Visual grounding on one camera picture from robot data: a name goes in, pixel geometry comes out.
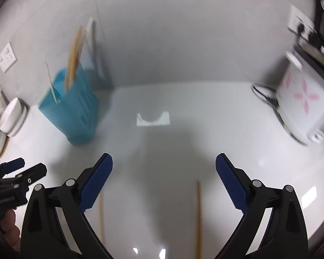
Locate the brown wooden chopstick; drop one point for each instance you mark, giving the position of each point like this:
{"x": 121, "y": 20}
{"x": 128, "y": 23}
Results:
{"x": 198, "y": 215}
{"x": 101, "y": 215}

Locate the white wall socket with plug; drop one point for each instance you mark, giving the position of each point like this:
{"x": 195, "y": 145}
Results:
{"x": 299, "y": 19}

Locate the wooden board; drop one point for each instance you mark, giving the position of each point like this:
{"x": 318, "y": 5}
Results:
{"x": 4, "y": 148}

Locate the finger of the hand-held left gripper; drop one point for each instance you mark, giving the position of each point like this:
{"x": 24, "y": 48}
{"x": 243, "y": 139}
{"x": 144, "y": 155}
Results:
{"x": 14, "y": 164}
{"x": 32, "y": 174}

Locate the white appliance with pink flowers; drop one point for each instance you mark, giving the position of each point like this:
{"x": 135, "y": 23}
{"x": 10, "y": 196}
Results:
{"x": 299, "y": 105}

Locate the pale thin chopstick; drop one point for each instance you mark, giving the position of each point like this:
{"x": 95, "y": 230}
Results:
{"x": 51, "y": 86}

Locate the set of wooden chopsticks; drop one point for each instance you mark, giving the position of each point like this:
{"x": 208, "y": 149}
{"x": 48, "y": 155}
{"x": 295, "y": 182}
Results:
{"x": 73, "y": 59}

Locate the blue perforated utensil holder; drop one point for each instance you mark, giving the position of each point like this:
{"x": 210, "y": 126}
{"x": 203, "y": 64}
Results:
{"x": 70, "y": 113}

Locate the white ribbed dish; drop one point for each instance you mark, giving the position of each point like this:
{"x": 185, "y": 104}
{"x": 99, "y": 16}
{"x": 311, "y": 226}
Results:
{"x": 20, "y": 122}

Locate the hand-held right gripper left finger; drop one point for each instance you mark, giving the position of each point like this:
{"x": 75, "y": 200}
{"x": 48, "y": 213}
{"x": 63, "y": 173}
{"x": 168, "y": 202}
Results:
{"x": 97, "y": 178}

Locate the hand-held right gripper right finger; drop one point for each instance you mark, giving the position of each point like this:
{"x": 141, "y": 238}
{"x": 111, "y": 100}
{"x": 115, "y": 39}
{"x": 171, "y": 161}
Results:
{"x": 230, "y": 180}

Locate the person's left hand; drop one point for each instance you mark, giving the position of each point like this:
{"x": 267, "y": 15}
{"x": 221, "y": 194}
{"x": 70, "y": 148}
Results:
{"x": 12, "y": 229}

